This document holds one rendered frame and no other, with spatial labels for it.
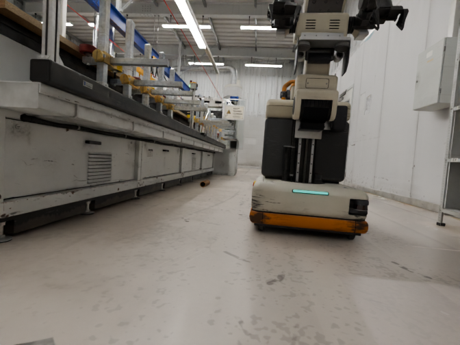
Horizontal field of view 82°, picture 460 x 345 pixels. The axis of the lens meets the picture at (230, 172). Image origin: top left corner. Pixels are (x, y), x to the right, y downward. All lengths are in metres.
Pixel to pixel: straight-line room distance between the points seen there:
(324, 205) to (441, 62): 2.15
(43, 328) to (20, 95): 0.79
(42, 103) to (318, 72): 1.31
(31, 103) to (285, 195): 1.17
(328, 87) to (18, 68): 1.44
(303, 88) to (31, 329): 1.46
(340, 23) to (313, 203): 0.97
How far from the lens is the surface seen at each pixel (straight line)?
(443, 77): 3.26
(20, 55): 1.43
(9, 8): 1.36
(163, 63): 1.41
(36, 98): 1.19
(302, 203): 1.47
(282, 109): 1.80
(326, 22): 1.71
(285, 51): 12.01
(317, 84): 1.60
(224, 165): 6.19
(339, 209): 1.51
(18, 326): 0.81
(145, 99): 1.91
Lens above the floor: 0.40
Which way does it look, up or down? 3 degrees down
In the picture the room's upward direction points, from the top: 4 degrees clockwise
